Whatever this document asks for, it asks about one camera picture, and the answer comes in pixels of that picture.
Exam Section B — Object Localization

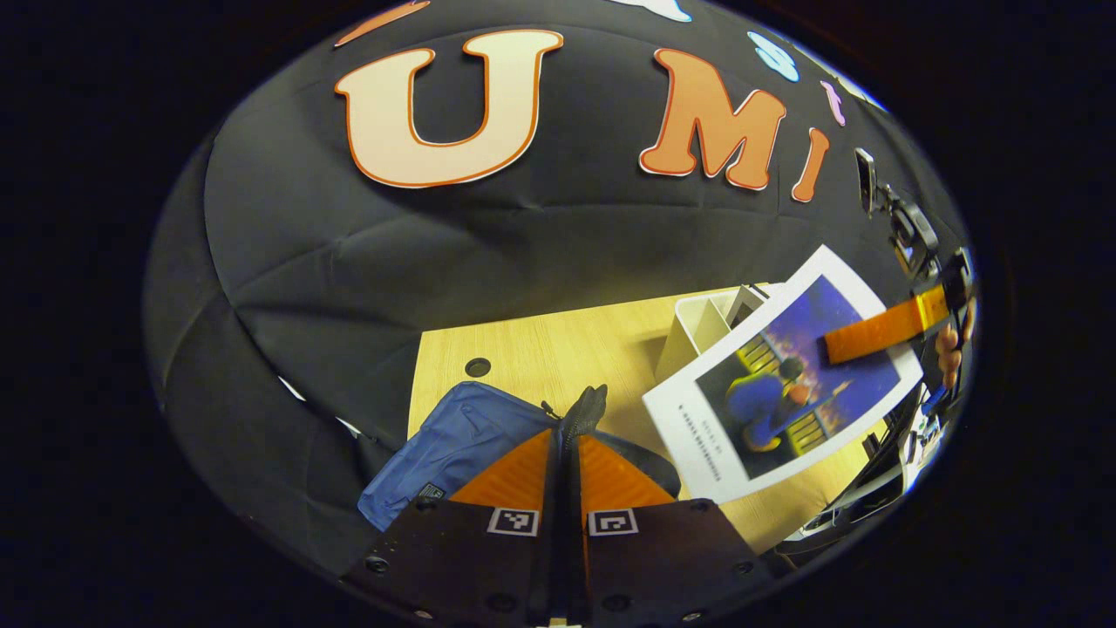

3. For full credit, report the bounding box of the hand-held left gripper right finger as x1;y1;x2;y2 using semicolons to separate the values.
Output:
569;433;773;627

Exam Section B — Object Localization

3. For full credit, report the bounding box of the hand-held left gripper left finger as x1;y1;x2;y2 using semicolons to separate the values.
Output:
342;427;561;628

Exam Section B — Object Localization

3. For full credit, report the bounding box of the blue cover book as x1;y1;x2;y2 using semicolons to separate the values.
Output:
642;244;925;506

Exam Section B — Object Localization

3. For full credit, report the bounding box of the white spine book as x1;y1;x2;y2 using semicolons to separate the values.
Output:
728;283;772;331

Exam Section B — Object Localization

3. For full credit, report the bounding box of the blue schoolbag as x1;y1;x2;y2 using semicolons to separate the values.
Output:
357;381;683;533

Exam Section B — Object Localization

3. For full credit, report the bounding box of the white plastic bookshelf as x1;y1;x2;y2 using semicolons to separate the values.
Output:
654;281;790;385

